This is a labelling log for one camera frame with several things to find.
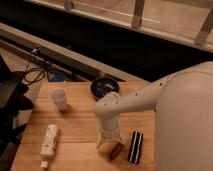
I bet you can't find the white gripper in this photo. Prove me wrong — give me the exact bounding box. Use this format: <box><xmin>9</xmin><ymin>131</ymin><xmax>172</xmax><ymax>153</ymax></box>
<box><xmin>97</xmin><ymin>128</ymin><xmax>124</xmax><ymax>155</ymax></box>

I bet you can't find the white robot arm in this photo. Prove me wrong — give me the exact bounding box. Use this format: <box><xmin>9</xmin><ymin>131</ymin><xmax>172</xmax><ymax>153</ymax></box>
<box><xmin>95</xmin><ymin>61</ymin><xmax>213</xmax><ymax>171</ymax></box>

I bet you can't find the black white striped block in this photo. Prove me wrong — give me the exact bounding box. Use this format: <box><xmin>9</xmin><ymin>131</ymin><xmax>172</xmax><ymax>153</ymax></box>
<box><xmin>128</xmin><ymin>131</ymin><xmax>143</xmax><ymax>164</ymax></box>

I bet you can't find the wooden cutting board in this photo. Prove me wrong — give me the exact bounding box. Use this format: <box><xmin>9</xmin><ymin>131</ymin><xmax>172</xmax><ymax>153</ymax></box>
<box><xmin>11</xmin><ymin>82</ymin><xmax>154</xmax><ymax>171</ymax></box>

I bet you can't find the black bowl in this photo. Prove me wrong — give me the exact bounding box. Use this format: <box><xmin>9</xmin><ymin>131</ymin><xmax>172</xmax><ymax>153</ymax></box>
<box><xmin>90</xmin><ymin>77</ymin><xmax>119</xmax><ymax>99</ymax></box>

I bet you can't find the translucent plastic cup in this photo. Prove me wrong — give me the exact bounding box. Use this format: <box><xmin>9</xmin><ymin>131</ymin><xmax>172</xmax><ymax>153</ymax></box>
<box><xmin>50</xmin><ymin>87</ymin><xmax>68</xmax><ymax>111</ymax></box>

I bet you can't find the blue object behind board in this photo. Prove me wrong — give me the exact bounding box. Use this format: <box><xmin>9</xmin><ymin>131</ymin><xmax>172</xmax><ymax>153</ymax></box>
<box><xmin>49</xmin><ymin>74</ymin><xmax>66</xmax><ymax>82</ymax></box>

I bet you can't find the black cable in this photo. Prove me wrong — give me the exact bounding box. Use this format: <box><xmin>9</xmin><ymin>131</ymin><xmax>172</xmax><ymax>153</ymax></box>
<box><xmin>22</xmin><ymin>46</ymin><xmax>56</xmax><ymax>85</ymax></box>

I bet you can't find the metal bracket middle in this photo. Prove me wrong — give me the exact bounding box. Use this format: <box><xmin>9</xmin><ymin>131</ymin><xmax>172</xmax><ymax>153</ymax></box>
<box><xmin>131</xmin><ymin>0</ymin><xmax>145</xmax><ymax>28</ymax></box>

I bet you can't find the metal bracket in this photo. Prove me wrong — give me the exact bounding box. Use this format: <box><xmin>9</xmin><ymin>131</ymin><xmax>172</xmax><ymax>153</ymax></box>
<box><xmin>131</xmin><ymin>0</ymin><xmax>145</xmax><ymax>28</ymax></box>
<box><xmin>64</xmin><ymin>0</ymin><xmax>74</xmax><ymax>10</ymax></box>

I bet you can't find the metal bracket left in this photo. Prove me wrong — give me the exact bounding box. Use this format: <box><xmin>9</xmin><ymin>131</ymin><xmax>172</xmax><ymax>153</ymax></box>
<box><xmin>64</xmin><ymin>0</ymin><xmax>74</xmax><ymax>10</ymax></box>

